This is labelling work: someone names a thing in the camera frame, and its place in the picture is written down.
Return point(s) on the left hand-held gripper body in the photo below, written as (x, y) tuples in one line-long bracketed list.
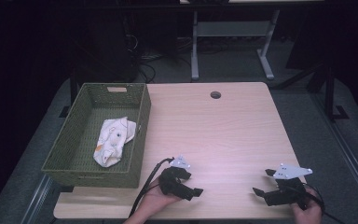
[(171, 182)]

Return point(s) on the black metal stand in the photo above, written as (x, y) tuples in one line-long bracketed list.
[(329, 93)]

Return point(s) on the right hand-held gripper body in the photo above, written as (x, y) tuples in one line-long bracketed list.
[(287, 186)]

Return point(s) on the person's right hand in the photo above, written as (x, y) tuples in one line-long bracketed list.
[(307, 213)]

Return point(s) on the person's left hand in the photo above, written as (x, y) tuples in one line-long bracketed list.
[(155, 199)]

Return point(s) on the green woven basket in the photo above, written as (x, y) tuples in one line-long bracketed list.
[(74, 140)]

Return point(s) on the white printed cloth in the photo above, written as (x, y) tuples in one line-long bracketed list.
[(113, 140)]

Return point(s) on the metal floor rail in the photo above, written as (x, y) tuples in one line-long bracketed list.
[(348, 155), (35, 199)]

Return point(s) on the grey metal desk frame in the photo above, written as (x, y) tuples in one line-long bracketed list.
[(230, 29)]

